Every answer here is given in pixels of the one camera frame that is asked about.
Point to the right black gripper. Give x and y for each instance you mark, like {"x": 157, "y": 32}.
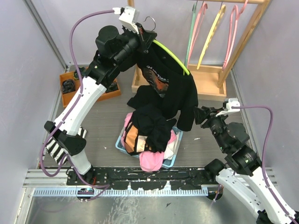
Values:
{"x": 200, "y": 114}

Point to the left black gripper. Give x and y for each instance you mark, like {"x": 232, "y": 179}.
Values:
{"x": 146, "y": 37}

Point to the lime green hanger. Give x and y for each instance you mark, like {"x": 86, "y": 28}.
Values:
{"x": 173, "y": 56}

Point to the white t shirt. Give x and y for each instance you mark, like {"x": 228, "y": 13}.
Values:
{"x": 171, "y": 146}

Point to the mint green hanger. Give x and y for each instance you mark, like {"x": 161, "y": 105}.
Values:
{"x": 194, "y": 10}

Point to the salmon pink metal hanger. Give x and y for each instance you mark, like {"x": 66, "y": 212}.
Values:
{"x": 198, "y": 21}

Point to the black printed t shirt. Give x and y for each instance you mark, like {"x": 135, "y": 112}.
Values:
{"x": 147, "y": 130}

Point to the pink t shirt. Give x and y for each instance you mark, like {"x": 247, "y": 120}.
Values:
{"x": 151, "y": 158}

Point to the yellow hanger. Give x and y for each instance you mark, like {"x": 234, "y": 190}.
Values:
{"x": 211, "y": 33}

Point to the pink plastic hanger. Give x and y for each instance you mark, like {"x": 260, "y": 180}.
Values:
{"x": 234, "y": 17}

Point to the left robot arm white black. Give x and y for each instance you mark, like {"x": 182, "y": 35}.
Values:
{"x": 115, "y": 53}

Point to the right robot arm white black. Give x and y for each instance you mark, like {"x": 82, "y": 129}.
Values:
{"x": 244, "y": 174}

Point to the wooden clothes rack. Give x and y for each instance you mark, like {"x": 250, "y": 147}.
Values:
{"x": 173, "y": 19}

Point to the light blue plastic basket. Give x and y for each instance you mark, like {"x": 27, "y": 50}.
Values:
{"x": 166, "y": 163}

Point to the green black rolled sock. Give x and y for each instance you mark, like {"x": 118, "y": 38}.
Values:
{"x": 76, "y": 74}

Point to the black white striped cloth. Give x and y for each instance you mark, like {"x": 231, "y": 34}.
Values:
{"x": 55, "y": 151}

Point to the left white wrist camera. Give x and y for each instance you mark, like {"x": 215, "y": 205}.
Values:
{"x": 128, "y": 17}

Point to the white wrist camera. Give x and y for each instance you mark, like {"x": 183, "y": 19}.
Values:
{"x": 230, "y": 105}
{"x": 128, "y": 17}

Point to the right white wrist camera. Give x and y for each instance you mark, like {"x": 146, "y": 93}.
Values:
{"x": 230, "y": 105}

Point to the black mounting base plate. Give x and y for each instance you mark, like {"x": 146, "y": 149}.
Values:
{"x": 179, "y": 178}

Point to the aluminium rail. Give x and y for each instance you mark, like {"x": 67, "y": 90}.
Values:
{"x": 66, "y": 183}

